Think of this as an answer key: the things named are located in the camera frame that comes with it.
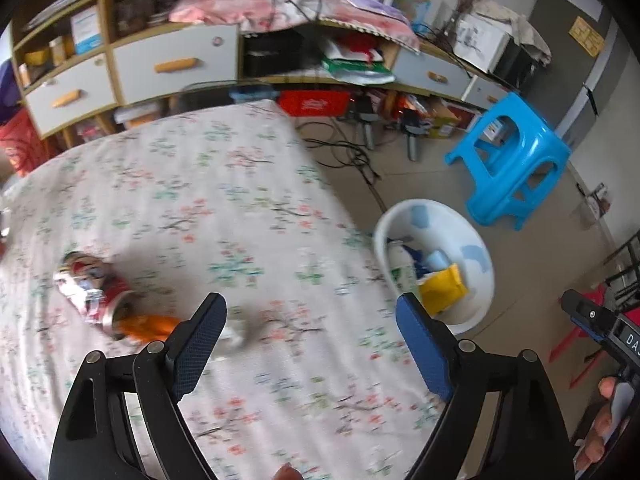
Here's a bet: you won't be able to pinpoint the wooden shelf cabinet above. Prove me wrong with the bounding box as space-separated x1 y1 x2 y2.
7 0 243 141

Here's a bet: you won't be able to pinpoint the beige cloth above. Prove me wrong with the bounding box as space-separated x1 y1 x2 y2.
472 0 551 66

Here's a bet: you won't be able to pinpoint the orange wrapper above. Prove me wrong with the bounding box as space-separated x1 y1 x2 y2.
120 314 182 343

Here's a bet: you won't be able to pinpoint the black appliance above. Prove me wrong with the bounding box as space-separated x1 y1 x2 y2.
492 37 543 93

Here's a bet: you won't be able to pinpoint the floral tablecloth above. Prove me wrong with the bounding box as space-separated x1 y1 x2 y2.
0 99 451 480

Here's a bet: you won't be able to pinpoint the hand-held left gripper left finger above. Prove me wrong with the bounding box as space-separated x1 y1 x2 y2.
48 292 228 480

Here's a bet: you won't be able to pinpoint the stack of papers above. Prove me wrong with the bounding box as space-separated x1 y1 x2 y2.
25 0 98 28

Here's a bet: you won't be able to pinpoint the black floor cable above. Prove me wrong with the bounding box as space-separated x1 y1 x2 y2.
300 120 391 211

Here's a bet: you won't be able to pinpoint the red plastic stool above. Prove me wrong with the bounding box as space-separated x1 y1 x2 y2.
549 287 640 391

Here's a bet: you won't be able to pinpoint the blue tissue box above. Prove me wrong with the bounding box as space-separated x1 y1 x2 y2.
404 246 430 277

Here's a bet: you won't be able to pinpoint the white bottle green label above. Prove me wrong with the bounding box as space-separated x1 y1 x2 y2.
387 241 418 283

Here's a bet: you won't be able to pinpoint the white box with drawing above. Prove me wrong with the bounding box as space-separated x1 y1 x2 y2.
452 12 513 73

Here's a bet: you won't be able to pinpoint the white wall paper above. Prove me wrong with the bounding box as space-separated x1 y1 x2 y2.
562 0 606 21

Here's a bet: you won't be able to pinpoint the blue and white box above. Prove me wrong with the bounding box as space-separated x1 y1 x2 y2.
70 6 106 56

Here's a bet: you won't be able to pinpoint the purple hat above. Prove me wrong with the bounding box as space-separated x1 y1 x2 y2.
0 60 22 121

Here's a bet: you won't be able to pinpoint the small white tissue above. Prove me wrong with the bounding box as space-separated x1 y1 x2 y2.
219 316 257 350

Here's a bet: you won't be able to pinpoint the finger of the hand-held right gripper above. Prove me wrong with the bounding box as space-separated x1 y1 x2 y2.
572 316 608 345
560 289 621 328

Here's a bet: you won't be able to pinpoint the red patterned bag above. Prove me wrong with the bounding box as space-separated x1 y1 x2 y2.
0 109 61 177

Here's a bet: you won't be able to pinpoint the person's right hand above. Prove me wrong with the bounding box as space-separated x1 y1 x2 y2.
575 376 632 473

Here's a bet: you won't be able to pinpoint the yellow snack packet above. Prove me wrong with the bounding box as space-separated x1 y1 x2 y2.
416 263 470 317

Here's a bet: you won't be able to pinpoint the white drawer orange handle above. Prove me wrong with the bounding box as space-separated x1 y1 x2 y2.
22 52 118 138
111 24 241 106

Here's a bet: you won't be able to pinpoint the dried branches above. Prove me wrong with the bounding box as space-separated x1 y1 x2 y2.
440 0 493 46

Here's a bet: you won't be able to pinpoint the red crate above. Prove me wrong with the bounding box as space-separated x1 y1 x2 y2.
277 89 351 117

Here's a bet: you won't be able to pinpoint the blue plastic stool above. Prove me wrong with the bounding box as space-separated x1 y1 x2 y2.
444 92 572 232

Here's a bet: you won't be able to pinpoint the green and white packet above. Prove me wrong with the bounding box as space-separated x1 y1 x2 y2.
322 57 393 83

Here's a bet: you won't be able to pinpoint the pink floral cloth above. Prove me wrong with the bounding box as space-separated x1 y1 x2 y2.
167 0 421 53

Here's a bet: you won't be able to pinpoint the crushed red can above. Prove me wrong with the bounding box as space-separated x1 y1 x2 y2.
54 251 137 341

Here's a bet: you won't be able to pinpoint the white plastic bin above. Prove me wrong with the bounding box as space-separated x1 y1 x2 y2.
372 199 496 336

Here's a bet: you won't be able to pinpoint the low wooden cabinet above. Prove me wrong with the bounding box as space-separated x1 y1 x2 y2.
240 20 516 111

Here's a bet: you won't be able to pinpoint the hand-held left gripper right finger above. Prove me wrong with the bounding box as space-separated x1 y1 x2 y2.
395 292 576 480

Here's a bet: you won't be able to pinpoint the black power tool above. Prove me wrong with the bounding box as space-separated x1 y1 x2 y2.
350 105 381 151
400 107 431 161

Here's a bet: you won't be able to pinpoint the yellow wall note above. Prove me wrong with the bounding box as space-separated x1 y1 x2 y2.
570 16 608 56

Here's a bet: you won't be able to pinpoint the cardboard box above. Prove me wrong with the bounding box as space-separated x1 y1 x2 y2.
425 102 473 138

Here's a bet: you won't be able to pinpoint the black metal rack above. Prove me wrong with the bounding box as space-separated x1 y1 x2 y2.
602 232 640 306

